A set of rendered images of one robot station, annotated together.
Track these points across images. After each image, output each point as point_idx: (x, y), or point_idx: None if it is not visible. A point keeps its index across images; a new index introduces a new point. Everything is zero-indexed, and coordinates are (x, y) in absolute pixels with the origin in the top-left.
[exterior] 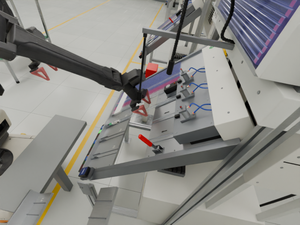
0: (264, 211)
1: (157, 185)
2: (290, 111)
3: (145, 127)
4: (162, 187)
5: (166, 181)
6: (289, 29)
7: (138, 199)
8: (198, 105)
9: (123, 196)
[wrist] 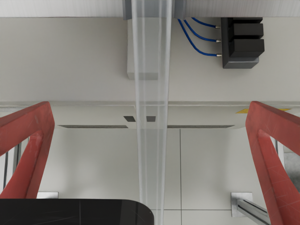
0: None
1: (296, 61)
2: None
3: (12, 152)
4: (297, 44)
5: (274, 35)
6: None
7: (194, 133)
8: None
9: (197, 168)
